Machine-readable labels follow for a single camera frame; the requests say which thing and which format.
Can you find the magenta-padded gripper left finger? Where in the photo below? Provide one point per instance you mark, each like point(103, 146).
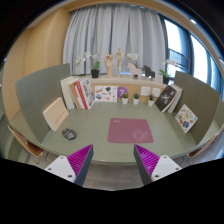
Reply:
point(63, 166)

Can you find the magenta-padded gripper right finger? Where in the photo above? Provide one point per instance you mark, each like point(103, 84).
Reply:
point(163, 166)

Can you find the grey computer mouse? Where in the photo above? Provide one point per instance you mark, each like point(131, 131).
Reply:
point(69, 134)

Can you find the mauve pink mouse pad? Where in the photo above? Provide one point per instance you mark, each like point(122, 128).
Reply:
point(130, 130)

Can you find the wooden chair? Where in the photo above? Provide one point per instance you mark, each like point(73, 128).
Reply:
point(200, 150)
point(33, 148)

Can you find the colourful illustrated book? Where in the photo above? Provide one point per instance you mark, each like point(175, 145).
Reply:
point(186, 118)

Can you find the beige book with red text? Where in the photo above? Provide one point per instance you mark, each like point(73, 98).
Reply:
point(55, 114)

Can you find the small potted green plant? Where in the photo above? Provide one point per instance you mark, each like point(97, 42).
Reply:
point(151, 101)
point(124, 100)
point(136, 100)

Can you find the black cover book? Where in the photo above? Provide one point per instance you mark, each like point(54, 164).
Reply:
point(165, 98)

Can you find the white book behind black book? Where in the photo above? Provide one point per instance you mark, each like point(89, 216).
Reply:
point(177, 98)

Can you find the white book with red label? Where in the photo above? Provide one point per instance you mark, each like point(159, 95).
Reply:
point(78, 98)

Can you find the thick white book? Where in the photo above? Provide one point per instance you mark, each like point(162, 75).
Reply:
point(65, 91)

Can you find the green desk divider panel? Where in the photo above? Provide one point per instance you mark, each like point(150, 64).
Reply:
point(200, 100)
point(38, 93)
point(220, 113)

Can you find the white patterned book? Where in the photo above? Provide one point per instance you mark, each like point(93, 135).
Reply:
point(88, 91)

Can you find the thin white book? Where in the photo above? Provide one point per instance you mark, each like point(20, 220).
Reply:
point(71, 87)

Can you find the white sticker sheet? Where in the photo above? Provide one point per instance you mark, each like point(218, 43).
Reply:
point(106, 94)

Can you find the purple round number card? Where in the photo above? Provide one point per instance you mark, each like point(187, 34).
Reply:
point(122, 91)

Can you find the white orchid in dark pot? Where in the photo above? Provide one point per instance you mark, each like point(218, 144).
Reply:
point(165, 80)

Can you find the wooden desk back shelf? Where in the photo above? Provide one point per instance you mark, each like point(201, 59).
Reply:
point(133, 81)

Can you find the black wooden horse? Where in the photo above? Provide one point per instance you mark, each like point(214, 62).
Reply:
point(148, 72)

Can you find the white orchid in black pot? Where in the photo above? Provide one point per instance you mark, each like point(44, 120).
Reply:
point(95, 73)

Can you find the pink wooden horse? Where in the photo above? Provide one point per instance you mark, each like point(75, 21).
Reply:
point(134, 71)

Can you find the wooden artist mannequin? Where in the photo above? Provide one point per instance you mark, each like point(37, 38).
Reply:
point(120, 61)

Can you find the white orchid behind horse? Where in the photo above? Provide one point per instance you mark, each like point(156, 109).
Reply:
point(133, 56)

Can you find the grey curtain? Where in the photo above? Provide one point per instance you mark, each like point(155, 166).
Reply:
point(113, 33)

